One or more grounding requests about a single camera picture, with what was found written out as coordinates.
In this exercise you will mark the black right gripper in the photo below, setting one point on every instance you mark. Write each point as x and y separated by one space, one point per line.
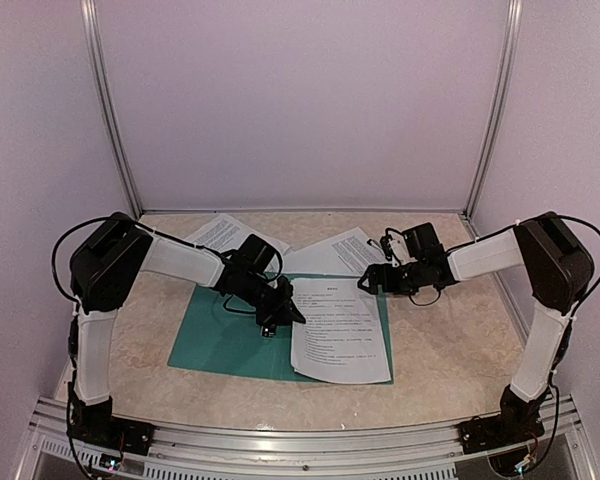
387 286

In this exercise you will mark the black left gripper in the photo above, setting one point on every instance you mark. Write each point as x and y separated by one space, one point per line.
278 314

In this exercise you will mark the printed paper sheet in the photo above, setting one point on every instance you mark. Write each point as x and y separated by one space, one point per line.
225 233
346 254

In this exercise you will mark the silver clipboard clip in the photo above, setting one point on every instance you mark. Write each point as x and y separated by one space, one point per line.
375 244

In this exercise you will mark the paper sheets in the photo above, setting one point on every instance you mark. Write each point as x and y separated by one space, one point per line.
342 339

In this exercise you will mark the dark teal folder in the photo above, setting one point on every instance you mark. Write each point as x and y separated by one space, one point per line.
213 340

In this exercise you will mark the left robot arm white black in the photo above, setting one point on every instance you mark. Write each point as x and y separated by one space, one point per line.
104 269

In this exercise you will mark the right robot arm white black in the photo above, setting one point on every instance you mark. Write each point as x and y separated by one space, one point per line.
559 270

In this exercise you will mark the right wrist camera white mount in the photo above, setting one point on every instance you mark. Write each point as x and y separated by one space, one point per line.
394 247

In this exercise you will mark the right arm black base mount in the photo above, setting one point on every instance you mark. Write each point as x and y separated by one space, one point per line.
517 421

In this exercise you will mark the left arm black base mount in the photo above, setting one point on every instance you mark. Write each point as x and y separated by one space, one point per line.
96 425

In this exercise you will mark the front aluminium rail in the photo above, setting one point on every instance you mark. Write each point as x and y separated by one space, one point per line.
176 451

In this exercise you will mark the right aluminium frame post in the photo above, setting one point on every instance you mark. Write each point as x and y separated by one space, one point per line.
498 105

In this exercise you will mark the aluminium frame post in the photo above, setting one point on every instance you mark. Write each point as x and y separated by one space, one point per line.
498 105
94 43

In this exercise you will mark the left aluminium frame post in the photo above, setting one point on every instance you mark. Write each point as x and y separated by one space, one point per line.
94 43

